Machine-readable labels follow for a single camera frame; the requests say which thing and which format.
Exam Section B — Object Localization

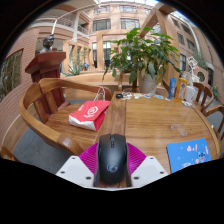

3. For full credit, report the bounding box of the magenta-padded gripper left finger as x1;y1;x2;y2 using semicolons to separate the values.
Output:
55;142;101;188

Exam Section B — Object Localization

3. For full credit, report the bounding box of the white figure sculpture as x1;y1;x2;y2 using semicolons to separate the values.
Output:
186;55;200;73

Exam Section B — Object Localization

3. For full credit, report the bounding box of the blue cartoon mouse pad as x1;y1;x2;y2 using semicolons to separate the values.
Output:
166;137;212;175

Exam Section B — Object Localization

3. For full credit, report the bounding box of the red-brown wooden pedestal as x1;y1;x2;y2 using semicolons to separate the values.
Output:
24;51;67;84

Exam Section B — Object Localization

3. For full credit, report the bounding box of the orange bottle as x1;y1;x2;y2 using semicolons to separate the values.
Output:
175;75;188;102

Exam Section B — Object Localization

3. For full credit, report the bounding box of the potted green leafy plant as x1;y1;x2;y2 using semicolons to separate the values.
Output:
102;27;182;95

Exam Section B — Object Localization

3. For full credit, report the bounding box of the red paper bag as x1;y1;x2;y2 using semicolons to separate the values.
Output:
68;86;111;132

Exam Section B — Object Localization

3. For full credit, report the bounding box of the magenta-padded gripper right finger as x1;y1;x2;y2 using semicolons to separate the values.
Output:
124;142;169;188

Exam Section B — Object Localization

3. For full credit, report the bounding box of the black computer mouse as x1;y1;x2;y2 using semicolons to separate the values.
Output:
95;133;129;185

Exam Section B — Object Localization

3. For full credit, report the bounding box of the blue tube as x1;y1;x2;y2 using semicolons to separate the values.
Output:
168;77;177;100

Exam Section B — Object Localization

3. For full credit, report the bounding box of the dark bust statue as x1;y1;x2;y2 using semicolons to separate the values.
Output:
39;34;56;54

